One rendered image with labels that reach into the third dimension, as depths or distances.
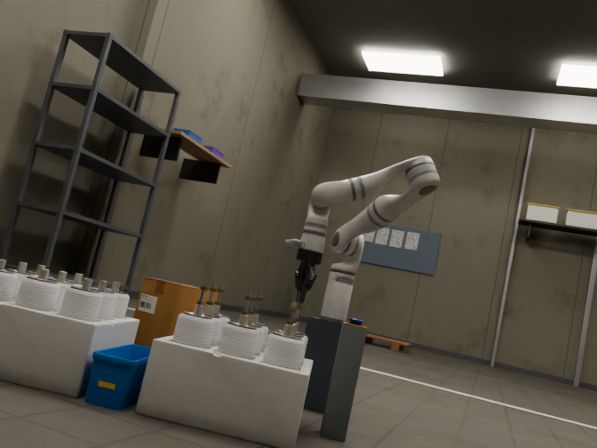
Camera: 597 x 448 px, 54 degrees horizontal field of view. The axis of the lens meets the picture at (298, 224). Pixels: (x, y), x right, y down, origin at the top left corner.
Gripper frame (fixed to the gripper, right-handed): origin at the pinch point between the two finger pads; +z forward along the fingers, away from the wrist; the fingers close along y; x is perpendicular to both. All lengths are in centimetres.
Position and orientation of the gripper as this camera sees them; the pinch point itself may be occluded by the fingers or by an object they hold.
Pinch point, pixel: (300, 298)
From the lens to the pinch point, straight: 173.2
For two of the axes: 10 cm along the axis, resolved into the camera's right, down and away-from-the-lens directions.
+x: -9.2, -2.4, -3.1
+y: -3.3, 0.5, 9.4
